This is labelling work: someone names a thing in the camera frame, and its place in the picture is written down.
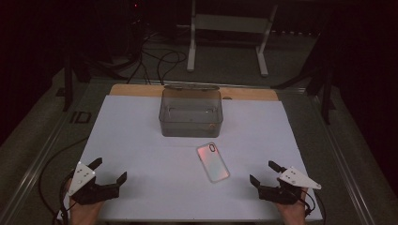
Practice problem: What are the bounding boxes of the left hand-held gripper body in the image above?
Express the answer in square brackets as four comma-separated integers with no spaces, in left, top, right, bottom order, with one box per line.
[68,160,120,206]

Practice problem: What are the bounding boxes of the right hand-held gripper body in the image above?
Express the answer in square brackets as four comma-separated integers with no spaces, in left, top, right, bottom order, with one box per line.
[257,166,322,205]

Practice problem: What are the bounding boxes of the pink iridescent phone case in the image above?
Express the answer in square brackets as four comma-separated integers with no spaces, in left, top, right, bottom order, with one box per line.
[195,142,231,184]

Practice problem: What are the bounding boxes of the clear plastic storage box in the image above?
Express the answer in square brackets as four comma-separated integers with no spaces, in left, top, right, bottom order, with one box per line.
[158,83,224,139]

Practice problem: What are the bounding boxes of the person's left hand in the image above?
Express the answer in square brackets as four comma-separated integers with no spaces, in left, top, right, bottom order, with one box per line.
[66,179,106,225]

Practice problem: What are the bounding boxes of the person's right hand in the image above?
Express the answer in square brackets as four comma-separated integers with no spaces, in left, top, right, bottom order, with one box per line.
[275,187,310,225]

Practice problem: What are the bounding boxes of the white table mat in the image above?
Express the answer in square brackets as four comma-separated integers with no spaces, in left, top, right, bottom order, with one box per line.
[56,95,323,223]

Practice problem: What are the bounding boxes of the wooden table board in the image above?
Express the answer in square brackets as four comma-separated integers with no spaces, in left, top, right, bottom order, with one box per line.
[109,83,280,101]

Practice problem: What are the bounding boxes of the black stand leg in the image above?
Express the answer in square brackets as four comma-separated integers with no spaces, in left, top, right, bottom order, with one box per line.
[63,51,75,113]
[321,69,333,125]

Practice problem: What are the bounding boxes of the white metal stand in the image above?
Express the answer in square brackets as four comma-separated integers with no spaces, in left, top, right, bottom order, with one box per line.
[186,0,279,78]

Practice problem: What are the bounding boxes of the right hand-held gripper cable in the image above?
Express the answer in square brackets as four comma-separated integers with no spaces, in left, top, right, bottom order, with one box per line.
[299,187,327,225]

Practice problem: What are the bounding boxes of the hand-held gripper cable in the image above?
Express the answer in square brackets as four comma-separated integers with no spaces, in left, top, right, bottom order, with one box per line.
[299,187,327,225]
[38,136,89,225]

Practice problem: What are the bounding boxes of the left hand-held gripper cable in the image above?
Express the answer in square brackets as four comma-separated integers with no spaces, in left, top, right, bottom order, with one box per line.
[38,136,89,225]

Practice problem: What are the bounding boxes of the metal floor rail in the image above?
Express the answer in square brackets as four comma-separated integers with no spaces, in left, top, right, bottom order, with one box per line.
[0,79,95,225]
[308,90,376,225]

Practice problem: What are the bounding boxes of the black floor cables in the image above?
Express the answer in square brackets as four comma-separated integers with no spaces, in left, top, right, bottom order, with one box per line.
[126,31,189,86]

